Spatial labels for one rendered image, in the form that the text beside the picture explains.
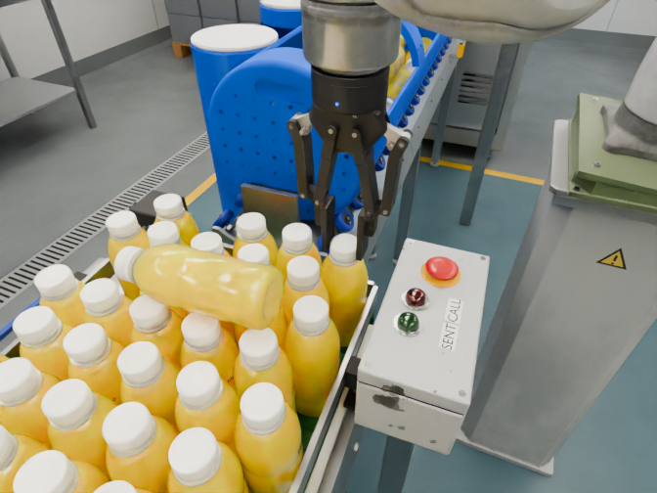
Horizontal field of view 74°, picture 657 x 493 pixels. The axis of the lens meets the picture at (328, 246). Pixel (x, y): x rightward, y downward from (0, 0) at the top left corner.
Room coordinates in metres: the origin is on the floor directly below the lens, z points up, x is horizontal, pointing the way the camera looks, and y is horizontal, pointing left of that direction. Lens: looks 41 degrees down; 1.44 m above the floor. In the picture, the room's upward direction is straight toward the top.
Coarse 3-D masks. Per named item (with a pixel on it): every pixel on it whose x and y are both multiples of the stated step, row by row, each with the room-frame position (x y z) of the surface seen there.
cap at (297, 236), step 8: (296, 224) 0.47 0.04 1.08; (304, 224) 0.47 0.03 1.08; (288, 232) 0.45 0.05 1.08; (296, 232) 0.45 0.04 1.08; (304, 232) 0.45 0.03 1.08; (288, 240) 0.44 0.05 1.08; (296, 240) 0.43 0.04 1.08; (304, 240) 0.44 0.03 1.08; (288, 248) 0.44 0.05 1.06; (296, 248) 0.43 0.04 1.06; (304, 248) 0.44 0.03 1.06
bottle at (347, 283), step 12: (324, 264) 0.43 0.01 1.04; (336, 264) 0.41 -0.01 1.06; (348, 264) 0.41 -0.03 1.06; (360, 264) 0.42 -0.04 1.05; (324, 276) 0.42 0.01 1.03; (336, 276) 0.40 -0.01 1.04; (348, 276) 0.40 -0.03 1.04; (360, 276) 0.41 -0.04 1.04; (336, 288) 0.40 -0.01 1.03; (348, 288) 0.40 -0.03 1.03; (360, 288) 0.40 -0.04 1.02; (336, 300) 0.40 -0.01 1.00; (348, 300) 0.40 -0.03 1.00; (360, 300) 0.41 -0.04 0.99; (336, 312) 0.40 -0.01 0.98; (348, 312) 0.40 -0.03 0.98; (360, 312) 0.41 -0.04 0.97; (336, 324) 0.40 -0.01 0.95; (348, 324) 0.40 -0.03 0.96; (348, 336) 0.40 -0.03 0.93
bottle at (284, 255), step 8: (280, 248) 0.45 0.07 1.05; (312, 248) 0.45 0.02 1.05; (280, 256) 0.44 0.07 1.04; (288, 256) 0.43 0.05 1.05; (296, 256) 0.43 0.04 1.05; (312, 256) 0.44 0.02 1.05; (320, 256) 0.45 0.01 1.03; (280, 264) 0.43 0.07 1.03; (320, 264) 0.44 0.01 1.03; (320, 272) 0.44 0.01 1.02
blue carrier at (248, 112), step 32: (416, 32) 1.03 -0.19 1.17; (256, 64) 0.66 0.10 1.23; (288, 64) 0.64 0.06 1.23; (416, 64) 0.98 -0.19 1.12; (224, 96) 0.68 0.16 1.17; (256, 96) 0.66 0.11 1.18; (288, 96) 0.64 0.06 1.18; (224, 128) 0.69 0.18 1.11; (256, 128) 0.66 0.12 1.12; (224, 160) 0.69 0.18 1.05; (256, 160) 0.66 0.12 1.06; (288, 160) 0.64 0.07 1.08; (320, 160) 0.62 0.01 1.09; (352, 160) 0.60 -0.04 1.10; (352, 192) 0.60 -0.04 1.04
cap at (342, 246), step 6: (342, 234) 0.45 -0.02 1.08; (348, 234) 0.45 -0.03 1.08; (330, 240) 0.43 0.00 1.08; (336, 240) 0.43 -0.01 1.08; (342, 240) 0.43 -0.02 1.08; (348, 240) 0.43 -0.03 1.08; (354, 240) 0.43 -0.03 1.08; (330, 246) 0.42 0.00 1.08; (336, 246) 0.42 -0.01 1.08; (342, 246) 0.42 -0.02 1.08; (348, 246) 0.42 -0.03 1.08; (354, 246) 0.42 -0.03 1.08; (330, 252) 0.42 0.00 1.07; (336, 252) 0.41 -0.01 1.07; (342, 252) 0.41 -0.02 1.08; (348, 252) 0.41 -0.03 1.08; (354, 252) 0.41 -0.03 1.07; (336, 258) 0.41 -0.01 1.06; (342, 258) 0.41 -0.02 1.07; (348, 258) 0.41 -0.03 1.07; (354, 258) 0.42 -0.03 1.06
